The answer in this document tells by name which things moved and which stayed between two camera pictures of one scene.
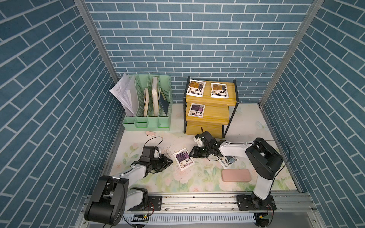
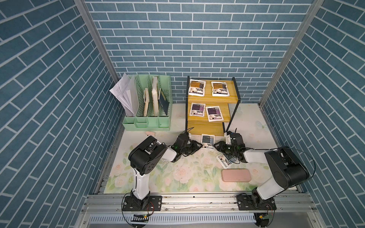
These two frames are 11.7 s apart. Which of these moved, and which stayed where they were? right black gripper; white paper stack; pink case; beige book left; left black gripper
Moved: right black gripper; left black gripper
Stayed: beige book left; pink case; white paper stack
